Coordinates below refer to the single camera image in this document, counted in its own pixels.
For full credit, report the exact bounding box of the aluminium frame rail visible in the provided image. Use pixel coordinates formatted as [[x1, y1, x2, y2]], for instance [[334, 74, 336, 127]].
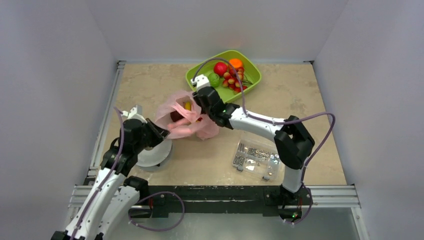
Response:
[[68, 185, 360, 209]]

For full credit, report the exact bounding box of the orange fake tangerine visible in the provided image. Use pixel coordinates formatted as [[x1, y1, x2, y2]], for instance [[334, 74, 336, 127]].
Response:
[[229, 58, 244, 69]]

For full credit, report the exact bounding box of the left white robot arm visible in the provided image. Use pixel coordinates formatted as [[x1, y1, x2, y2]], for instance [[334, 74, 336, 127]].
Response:
[[51, 118, 170, 240]]

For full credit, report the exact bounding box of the clear plastic screw box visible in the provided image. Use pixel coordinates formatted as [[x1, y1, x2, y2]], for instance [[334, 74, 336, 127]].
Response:
[[232, 133, 283, 182]]

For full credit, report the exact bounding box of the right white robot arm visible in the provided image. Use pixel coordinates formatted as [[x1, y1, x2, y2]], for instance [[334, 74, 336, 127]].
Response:
[[192, 86, 315, 204]]

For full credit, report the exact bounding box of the pink plastic bag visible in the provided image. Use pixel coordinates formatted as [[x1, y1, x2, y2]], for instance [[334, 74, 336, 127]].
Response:
[[154, 90, 219, 140]]

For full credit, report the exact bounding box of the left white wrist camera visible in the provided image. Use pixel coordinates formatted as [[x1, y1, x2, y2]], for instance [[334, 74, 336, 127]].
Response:
[[121, 104, 147, 123]]

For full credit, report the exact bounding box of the dark red fake fruit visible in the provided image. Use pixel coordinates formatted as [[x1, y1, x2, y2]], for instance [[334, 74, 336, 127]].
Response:
[[169, 111, 185, 123]]

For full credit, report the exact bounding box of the red fake apple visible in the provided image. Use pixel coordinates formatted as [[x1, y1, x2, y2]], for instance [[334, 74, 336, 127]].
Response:
[[213, 62, 228, 77]]

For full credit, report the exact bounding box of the green plastic tray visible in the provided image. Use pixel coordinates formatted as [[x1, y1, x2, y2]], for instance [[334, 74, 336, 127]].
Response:
[[185, 49, 263, 104]]

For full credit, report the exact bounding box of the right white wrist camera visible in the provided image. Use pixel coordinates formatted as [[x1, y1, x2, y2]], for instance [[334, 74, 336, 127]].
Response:
[[190, 74, 211, 92]]

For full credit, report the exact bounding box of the green fake custard apple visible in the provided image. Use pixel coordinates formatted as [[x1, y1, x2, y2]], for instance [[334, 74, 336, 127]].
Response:
[[207, 72, 221, 88]]

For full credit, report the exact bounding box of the fake lychee bunch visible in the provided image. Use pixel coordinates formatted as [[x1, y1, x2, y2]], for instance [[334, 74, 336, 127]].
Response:
[[221, 67, 253, 95]]

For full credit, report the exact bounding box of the white filament spool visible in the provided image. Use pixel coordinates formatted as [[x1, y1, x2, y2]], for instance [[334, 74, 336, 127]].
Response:
[[136, 139, 173, 172]]

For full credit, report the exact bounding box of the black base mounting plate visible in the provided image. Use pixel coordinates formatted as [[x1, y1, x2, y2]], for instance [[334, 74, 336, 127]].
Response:
[[128, 185, 313, 220]]

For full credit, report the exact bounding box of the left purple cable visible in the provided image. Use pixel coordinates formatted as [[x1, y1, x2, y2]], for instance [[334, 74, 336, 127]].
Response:
[[69, 106, 185, 240]]

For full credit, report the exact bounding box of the yellow fake banana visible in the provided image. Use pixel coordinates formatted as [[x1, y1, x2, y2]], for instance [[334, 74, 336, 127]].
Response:
[[184, 101, 192, 111]]

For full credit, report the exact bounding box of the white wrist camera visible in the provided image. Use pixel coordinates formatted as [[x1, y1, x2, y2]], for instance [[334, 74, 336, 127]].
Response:
[[190, 74, 211, 92], [121, 104, 147, 123]]

